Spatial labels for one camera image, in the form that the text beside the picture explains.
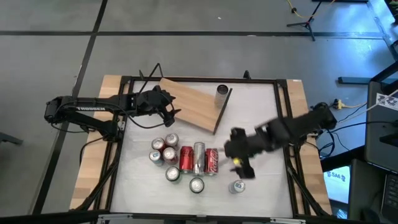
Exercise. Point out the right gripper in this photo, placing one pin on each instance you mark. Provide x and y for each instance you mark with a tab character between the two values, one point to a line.
244	144

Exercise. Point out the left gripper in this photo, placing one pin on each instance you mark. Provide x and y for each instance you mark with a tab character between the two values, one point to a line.
149	102

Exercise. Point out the blue and silver can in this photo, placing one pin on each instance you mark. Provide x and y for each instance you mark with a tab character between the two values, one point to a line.
237	186
155	156

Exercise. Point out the red can black lettering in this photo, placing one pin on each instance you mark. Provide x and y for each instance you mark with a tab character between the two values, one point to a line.
186	160

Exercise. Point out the silver can dark top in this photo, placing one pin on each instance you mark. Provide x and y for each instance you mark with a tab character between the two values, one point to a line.
221	96

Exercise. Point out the green soda can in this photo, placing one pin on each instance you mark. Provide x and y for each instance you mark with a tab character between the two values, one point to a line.
173	173
196	185

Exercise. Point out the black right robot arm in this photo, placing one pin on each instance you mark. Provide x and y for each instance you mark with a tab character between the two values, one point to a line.
298	124

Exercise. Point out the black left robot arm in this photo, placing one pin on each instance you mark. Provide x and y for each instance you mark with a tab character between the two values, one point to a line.
93	104

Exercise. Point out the wooden shelf black metal legs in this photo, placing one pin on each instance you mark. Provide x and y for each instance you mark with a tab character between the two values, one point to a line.
196	109

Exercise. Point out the red cola can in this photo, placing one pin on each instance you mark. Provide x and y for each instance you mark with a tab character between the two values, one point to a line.
158	144
169	154
171	140

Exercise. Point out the black table clamp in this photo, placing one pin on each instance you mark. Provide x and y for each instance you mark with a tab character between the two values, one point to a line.
247	75

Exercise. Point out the yellow power plug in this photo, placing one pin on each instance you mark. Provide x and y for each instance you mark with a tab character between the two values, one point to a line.
339	104

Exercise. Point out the black desk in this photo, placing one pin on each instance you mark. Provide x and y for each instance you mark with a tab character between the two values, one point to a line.
363	186

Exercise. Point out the black floor stand bar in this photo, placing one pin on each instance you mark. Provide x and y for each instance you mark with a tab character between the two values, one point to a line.
354	80

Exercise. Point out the black computer tower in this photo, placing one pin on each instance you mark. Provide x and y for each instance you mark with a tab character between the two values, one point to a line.
379	140

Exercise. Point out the black tripod stand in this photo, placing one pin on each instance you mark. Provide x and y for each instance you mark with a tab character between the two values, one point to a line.
308	22

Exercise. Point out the black chair foot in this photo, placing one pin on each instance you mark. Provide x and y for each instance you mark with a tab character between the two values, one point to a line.
9	138

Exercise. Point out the black keyboard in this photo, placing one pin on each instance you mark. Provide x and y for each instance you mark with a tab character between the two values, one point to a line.
391	199

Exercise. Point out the printed marker paper sheet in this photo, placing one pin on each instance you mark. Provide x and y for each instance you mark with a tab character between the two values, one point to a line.
387	101

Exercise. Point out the grey metal beam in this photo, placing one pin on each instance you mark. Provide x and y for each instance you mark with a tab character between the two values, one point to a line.
384	28

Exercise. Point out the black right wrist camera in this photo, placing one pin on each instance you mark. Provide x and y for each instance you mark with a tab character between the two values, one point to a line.
237	133

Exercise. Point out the silver metal bracket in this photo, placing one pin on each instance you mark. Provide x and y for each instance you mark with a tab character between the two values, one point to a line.
289	221
115	216

